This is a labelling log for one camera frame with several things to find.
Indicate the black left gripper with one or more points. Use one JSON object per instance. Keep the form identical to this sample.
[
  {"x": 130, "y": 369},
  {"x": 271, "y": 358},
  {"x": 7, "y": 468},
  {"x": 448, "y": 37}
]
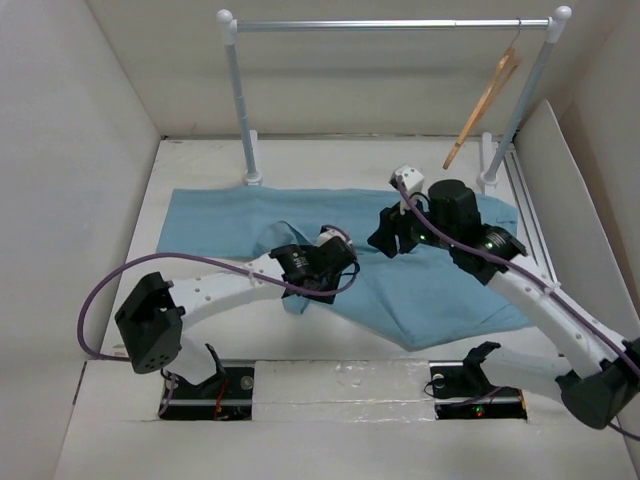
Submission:
[{"x": 321, "y": 298}]

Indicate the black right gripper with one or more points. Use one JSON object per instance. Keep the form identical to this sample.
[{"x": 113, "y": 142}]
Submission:
[{"x": 392, "y": 221}]

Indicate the light blue trousers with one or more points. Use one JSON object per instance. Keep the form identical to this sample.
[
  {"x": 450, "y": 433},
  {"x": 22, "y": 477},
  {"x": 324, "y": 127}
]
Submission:
[{"x": 416, "y": 300}]

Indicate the wooden clothes hanger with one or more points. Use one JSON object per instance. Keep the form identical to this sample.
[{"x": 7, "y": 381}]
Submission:
[{"x": 505, "y": 69}]

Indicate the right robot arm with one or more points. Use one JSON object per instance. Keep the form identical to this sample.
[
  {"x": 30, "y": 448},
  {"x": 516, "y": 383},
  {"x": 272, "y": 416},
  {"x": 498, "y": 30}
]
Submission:
[{"x": 597, "y": 372}]

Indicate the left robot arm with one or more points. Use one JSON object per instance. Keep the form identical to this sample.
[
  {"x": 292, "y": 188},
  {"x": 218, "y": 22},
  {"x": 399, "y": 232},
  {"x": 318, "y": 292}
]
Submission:
[{"x": 154, "y": 318}]

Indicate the white metal clothes rack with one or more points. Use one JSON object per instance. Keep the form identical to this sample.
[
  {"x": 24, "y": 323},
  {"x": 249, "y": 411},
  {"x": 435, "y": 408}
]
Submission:
[{"x": 491, "y": 160}]

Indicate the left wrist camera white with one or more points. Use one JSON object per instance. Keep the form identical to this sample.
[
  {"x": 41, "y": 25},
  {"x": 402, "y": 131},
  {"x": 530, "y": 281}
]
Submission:
[{"x": 329, "y": 232}]

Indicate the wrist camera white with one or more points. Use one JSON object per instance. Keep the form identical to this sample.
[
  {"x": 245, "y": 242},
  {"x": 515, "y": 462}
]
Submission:
[
  {"x": 410, "y": 177},
  {"x": 329, "y": 232}
]

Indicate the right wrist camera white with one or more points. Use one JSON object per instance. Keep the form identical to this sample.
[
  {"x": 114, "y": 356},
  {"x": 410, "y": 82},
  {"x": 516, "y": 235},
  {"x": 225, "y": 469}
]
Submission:
[{"x": 410, "y": 177}]

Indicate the aluminium rail on right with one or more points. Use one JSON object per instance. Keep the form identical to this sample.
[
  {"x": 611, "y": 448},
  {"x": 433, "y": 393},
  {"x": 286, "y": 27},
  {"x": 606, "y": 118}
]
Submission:
[{"x": 529, "y": 231}]

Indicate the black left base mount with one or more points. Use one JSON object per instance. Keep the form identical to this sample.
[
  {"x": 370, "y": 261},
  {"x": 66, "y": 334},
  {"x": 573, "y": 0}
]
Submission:
[{"x": 230, "y": 399}]

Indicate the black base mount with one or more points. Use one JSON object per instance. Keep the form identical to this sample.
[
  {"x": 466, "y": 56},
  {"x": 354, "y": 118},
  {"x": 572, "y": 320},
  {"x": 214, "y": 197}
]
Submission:
[
  {"x": 457, "y": 396},
  {"x": 230, "y": 399}
]

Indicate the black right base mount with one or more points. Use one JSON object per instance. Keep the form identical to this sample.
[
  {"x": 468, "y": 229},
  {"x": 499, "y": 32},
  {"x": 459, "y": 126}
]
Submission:
[{"x": 457, "y": 396}]

